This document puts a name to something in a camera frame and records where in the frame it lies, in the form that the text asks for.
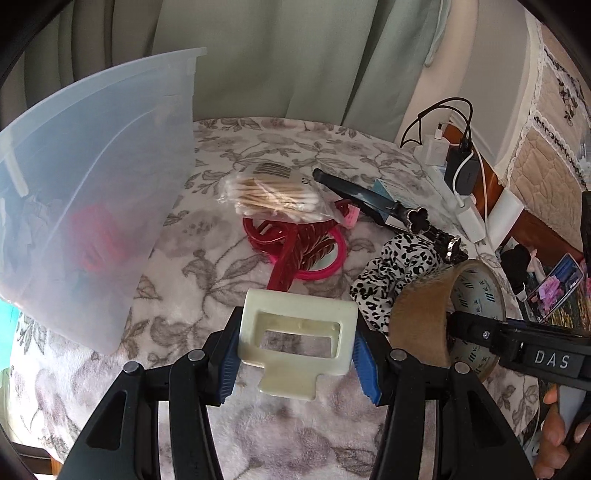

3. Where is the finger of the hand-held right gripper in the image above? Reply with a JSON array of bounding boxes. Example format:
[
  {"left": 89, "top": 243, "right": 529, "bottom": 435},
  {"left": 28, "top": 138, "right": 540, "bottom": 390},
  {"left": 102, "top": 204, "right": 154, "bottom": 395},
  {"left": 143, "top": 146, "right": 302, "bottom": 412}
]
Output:
[{"left": 445, "top": 310, "right": 513, "bottom": 363}]

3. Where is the brown packing tape roll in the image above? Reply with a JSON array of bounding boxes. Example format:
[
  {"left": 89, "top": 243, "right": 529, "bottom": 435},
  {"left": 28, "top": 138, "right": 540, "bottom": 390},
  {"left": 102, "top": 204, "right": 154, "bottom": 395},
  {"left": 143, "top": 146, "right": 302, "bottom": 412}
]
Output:
[{"left": 388, "top": 259, "right": 509, "bottom": 381}]

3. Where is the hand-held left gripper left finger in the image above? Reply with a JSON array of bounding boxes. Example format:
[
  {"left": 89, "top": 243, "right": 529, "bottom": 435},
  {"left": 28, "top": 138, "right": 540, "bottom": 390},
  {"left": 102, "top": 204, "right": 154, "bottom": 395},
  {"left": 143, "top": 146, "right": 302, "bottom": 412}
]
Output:
[{"left": 58, "top": 291, "right": 245, "bottom": 480}]

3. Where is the light blue paper packet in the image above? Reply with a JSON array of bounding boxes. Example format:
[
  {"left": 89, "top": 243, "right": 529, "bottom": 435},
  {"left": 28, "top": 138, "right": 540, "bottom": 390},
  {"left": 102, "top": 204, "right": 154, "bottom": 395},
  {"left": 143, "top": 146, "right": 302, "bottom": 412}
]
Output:
[{"left": 372, "top": 178, "right": 407, "bottom": 204}]

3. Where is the white cable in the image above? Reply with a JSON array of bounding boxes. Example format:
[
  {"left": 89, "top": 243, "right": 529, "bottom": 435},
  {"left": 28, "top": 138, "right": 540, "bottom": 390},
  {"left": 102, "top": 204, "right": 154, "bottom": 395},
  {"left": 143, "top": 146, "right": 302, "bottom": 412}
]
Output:
[{"left": 451, "top": 148, "right": 491, "bottom": 219}]

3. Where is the cream hair claw clip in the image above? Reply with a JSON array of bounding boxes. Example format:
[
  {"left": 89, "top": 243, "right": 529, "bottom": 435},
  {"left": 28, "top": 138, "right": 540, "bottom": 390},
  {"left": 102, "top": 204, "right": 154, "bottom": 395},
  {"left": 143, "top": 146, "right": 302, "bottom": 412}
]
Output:
[{"left": 239, "top": 289, "right": 358, "bottom": 401}]

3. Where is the black cable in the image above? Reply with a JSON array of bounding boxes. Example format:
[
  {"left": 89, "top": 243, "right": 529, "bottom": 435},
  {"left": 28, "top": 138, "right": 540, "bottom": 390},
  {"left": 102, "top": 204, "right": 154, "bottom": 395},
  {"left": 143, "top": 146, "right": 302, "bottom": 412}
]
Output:
[{"left": 399, "top": 97, "right": 475, "bottom": 153}]

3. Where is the black clover bracelet watch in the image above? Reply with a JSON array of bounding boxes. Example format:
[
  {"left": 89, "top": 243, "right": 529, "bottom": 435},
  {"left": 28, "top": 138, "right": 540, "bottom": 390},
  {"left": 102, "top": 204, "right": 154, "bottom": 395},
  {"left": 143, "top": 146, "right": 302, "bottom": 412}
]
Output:
[{"left": 392, "top": 206, "right": 468, "bottom": 265}]

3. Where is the white power strip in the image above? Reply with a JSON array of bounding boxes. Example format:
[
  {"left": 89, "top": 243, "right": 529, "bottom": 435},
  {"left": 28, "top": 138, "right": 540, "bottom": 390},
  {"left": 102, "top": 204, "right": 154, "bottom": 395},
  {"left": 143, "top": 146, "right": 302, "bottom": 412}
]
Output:
[{"left": 427, "top": 164, "right": 489, "bottom": 243}]

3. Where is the grey padded headboard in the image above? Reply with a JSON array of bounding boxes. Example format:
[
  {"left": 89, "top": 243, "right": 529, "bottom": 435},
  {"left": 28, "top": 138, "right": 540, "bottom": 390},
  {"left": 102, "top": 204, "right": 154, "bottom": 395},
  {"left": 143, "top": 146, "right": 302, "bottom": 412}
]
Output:
[{"left": 471, "top": 9, "right": 543, "bottom": 185}]

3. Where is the grey pleated curtain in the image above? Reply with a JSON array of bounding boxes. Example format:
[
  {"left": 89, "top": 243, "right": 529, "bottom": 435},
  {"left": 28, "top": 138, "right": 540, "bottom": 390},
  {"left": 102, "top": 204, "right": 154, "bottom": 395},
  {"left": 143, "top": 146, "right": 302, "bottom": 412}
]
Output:
[{"left": 46, "top": 0, "right": 160, "bottom": 79}]

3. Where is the white charger plug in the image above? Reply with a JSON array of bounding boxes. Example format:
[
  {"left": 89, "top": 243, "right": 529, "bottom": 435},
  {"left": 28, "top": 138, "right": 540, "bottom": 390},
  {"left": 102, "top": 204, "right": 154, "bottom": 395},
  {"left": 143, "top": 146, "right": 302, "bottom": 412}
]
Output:
[{"left": 417, "top": 134, "right": 451, "bottom": 166}]

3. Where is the black charger plug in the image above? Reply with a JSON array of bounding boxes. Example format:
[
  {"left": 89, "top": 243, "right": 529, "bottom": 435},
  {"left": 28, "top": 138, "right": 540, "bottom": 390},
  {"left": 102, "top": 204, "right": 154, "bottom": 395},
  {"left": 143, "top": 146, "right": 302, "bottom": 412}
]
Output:
[{"left": 444, "top": 143, "right": 484, "bottom": 195}]

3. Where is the teal cloth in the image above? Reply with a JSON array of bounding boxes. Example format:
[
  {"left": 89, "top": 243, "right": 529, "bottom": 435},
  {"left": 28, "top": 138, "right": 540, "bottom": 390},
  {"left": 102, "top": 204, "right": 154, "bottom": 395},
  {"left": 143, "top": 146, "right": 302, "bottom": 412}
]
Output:
[{"left": 0, "top": 300, "right": 20, "bottom": 335}]

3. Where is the brown wooden bed frame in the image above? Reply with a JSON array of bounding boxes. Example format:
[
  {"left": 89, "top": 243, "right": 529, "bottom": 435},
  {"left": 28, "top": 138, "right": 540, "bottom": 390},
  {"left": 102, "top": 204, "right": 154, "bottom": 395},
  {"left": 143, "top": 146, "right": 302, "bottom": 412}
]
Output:
[{"left": 448, "top": 115, "right": 591, "bottom": 261}]

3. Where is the pale green curtain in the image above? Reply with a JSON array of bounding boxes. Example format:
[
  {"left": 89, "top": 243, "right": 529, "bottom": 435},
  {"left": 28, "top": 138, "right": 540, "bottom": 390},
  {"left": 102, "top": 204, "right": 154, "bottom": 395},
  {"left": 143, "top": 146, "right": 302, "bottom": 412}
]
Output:
[{"left": 150, "top": 0, "right": 452, "bottom": 137}]

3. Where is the floral fleece blanket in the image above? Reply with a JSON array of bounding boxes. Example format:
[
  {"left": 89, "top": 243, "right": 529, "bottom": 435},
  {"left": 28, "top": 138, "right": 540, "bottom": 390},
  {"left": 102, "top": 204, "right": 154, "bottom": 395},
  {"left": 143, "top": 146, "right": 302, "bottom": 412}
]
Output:
[{"left": 9, "top": 117, "right": 541, "bottom": 480}]

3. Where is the person's right hand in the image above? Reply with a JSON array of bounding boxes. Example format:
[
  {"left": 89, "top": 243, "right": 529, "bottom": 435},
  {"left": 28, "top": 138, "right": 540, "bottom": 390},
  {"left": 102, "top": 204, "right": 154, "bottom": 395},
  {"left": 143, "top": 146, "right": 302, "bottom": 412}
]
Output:
[{"left": 533, "top": 385, "right": 591, "bottom": 480}]

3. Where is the dark red hair claw clip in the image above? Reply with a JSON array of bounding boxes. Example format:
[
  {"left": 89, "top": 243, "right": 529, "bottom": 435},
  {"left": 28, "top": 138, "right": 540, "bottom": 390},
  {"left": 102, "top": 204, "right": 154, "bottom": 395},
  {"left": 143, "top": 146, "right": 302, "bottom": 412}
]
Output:
[{"left": 243, "top": 215, "right": 340, "bottom": 292}]

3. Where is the clear plastic storage container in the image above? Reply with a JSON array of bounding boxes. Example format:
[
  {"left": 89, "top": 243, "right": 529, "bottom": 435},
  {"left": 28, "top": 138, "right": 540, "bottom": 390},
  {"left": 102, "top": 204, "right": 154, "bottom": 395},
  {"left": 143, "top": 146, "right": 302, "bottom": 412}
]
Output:
[{"left": 0, "top": 47, "right": 208, "bottom": 356}]

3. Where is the leopard print scrunchie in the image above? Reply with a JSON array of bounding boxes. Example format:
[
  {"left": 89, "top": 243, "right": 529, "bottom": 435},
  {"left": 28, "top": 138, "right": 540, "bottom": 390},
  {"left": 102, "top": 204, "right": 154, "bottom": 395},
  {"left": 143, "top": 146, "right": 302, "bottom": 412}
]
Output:
[{"left": 349, "top": 233, "right": 444, "bottom": 335}]

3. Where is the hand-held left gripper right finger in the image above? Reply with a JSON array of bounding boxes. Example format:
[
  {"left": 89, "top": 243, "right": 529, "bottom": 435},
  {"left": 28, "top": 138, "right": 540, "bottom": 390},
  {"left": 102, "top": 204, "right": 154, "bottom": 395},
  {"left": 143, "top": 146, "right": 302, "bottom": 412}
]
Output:
[{"left": 353, "top": 330, "right": 539, "bottom": 480}]

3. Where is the long black hair clip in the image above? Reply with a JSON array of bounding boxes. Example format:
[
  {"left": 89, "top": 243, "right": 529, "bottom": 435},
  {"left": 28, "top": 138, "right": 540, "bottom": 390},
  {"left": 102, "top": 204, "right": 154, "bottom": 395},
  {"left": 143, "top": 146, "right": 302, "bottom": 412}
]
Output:
[{"left": 312, "top": 167, "right": 407, "bottom": 228}]

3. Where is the bag of cotton swabs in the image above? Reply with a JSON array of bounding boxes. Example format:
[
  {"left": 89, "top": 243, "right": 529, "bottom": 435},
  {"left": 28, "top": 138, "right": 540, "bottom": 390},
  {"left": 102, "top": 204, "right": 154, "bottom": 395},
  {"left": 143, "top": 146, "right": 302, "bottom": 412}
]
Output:
[{"left": 217, "top": 162, "right": 342, "bottom": 227}]

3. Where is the smartphone with lit screen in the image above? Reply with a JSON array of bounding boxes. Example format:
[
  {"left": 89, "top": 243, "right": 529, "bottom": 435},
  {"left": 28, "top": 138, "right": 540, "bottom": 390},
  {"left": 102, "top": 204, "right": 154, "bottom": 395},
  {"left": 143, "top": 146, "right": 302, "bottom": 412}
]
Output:
[{"left": 526, "top": 253, "right": 585, "bottom": 320}]

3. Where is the beige quilted lace cover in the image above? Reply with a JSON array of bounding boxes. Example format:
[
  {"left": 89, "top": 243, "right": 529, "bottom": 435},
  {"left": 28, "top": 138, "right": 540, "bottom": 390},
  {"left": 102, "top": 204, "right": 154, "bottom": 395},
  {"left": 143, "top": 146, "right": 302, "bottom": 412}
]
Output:
[{"left": 496, "top": 21, "right": 591, "bottom": 252}]

